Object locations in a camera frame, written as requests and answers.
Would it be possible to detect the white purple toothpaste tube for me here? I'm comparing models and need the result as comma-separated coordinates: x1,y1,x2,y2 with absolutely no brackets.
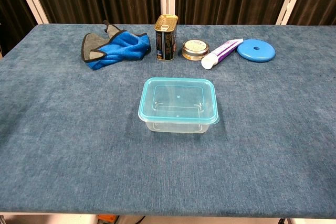
201,38,244,70

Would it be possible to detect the teal translucent plastic lid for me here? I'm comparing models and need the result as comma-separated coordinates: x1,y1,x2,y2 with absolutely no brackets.
138,77,220,125

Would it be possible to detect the orange object under table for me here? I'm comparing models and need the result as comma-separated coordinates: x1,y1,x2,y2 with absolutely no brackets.
97,215,118,224

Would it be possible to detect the blue round disc with hole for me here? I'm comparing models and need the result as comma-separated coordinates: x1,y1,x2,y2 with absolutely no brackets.
237,39,277,63

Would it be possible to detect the black gold rectangular tin can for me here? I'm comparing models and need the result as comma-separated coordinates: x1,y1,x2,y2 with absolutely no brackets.
153,14,179,61

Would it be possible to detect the blue and grey cloth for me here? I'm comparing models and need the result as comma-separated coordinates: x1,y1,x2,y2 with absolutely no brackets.
81,20,152,71

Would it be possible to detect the round gold tin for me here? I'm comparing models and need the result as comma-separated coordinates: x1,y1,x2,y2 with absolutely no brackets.
181,39,211,61

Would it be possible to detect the blue velvet tablecloth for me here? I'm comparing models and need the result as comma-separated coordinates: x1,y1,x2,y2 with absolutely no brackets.
0,24,336,219

